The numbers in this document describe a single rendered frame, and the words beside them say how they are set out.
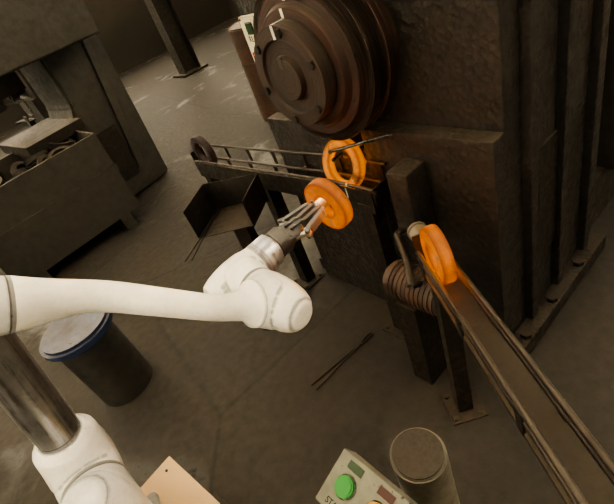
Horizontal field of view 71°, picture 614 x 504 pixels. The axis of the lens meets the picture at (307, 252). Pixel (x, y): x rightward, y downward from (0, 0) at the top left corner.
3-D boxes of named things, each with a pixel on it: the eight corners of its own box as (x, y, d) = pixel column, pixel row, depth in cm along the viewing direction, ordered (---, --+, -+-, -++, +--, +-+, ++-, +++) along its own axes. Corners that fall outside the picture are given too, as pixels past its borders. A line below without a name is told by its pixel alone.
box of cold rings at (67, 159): (109, 199, 407) (55, 121, 361) (149, 215, 351) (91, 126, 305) (4, 269, 361) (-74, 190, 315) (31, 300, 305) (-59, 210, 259)
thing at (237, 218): (264, 300, 226) (202, 183, 184) (311, 296, 217) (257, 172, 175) (253, 331, 211) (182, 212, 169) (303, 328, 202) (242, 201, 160)
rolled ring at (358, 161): (350, 132, 140) (357, 130, 142) (315, 145, 155) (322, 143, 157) (366, 187, 143) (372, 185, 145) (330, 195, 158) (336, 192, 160)
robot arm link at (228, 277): (254, 269, 115) (285, 286, 106) (209, 309, 110) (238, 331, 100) (236, 239, 109) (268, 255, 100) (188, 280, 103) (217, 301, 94)
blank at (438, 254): (445, 278, 116) (433, 282, 116) (426, 223, 116) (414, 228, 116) (464, 285, 101) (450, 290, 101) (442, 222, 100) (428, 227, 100)
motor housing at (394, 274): (425, 351, 172) (400, 248, 140) (477, 378, 156) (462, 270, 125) (405, 374, 166) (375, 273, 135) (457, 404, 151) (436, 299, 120)
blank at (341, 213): (303, 174, 122) (295, 181, 120) (341, 179, 110) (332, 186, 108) (324, 218, 130) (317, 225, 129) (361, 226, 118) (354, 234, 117)
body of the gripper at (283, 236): (269, 252, 116) (293, 231, 119) (289, 262, 110) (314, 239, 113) (258, 231, 111) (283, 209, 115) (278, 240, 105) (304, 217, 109)
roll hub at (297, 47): (286, 115, 140) (252, 23, 124) (348, 121, 120) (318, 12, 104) (273, 123, 138) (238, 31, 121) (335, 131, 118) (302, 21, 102)
